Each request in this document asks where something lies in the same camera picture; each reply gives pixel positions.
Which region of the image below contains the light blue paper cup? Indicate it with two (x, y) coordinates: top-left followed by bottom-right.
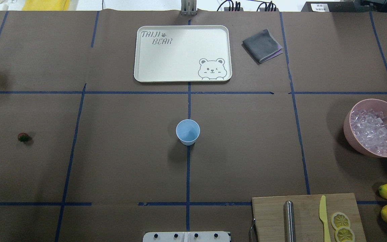
(176, 119), (200, 146)

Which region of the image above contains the pile of clear ice cubes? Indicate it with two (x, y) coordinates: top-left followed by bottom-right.
(350, 109), (387, 155)

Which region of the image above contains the white bear serving tray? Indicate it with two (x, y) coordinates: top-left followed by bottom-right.
(133, 26), (232, 83)

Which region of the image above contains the folded grey purple cloth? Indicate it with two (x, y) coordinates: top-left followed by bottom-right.
(242, 29), (283, 64)

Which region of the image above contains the bamboo cutting board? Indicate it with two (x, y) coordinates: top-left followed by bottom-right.
(252, 193), (367, 242)

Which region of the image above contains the yellow plastic knife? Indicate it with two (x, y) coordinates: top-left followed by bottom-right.
(318, 195), (331, 242)

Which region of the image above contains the red strawberry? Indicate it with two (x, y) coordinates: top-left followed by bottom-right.
(17, 133), (31, 142)

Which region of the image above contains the black box with label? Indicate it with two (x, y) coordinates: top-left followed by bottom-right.
(301, 0), (373, 12)

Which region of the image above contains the yellow cloth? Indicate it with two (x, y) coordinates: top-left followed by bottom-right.
(22, 0), (71, 11)

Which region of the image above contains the pink bowl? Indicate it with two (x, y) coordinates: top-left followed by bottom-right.
(343, 98), (387, 158)

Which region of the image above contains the aluminium frame post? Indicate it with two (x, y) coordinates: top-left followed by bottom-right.
(181, 0), (198, 16)

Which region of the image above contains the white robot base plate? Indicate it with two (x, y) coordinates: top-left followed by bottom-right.
(142, 231), (231, 242)

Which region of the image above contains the black cable connector block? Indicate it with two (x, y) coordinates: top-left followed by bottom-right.
(216, 0), (244, 12)
(256, 0), (277, 12)

